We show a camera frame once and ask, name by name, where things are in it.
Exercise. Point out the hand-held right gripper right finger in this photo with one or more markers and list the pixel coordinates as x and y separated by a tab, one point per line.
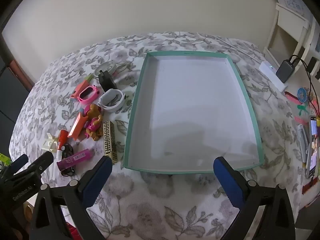
230	182

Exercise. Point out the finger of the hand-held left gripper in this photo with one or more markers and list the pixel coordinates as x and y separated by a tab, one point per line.
18	163
43	162

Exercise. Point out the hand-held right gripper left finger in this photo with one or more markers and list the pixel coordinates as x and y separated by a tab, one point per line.
97	180

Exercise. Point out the cream plastic clip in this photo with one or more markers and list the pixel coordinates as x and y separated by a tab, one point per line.
48	145

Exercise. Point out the red bottle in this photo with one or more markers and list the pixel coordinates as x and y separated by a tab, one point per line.
62	137

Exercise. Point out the brown dog toy figure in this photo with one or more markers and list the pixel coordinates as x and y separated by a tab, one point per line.
93	112

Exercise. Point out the white smartwatch band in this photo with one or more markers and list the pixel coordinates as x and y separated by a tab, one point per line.
110	108

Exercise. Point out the pink smartwatch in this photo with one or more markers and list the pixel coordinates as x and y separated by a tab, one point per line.
87	93

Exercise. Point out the orange carrot-shaped cutter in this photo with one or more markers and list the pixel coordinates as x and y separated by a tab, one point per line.
80	88

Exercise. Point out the teal-edged white tray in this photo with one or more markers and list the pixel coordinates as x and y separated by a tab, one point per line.
195	105

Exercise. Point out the black power adapter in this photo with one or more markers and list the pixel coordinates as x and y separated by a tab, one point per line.
106	81

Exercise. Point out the round metal tin clear lid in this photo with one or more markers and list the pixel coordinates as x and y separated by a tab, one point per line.
108	67

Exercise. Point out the green item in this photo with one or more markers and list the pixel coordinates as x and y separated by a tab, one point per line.
3	159

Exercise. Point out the black small toy car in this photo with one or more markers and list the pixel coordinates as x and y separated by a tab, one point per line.
67	151

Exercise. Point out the magenta tube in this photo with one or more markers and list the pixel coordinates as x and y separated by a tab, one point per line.
75	160

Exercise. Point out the gold patterned box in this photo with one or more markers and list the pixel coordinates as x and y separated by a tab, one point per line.
108	140

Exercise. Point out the orange and blue plastic holder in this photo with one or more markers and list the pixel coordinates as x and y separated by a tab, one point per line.
77	127

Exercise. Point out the grey floral blanket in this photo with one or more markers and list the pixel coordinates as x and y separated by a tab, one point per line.
175	205

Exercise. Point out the dark cabinet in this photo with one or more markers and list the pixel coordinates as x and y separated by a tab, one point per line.
10	100

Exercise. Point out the red zigzag strip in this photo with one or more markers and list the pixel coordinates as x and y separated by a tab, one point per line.
310	185

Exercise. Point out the silver rectangular case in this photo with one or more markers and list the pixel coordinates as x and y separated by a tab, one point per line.
303	142

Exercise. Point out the smartphone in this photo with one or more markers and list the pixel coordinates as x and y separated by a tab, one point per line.
313	150

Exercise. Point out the green bow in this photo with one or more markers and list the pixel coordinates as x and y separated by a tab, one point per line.
303	108

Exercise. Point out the pink zigzag strip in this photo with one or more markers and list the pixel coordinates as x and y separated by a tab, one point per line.
292	97

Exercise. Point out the round blue badge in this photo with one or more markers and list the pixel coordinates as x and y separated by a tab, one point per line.
303	94

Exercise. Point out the white power strip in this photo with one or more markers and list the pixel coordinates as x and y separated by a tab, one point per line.
267	70

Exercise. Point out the white shelf unit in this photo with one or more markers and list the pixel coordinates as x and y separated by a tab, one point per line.
290	20

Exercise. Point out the brown wooden frame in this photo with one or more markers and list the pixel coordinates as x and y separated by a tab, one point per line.
15	60

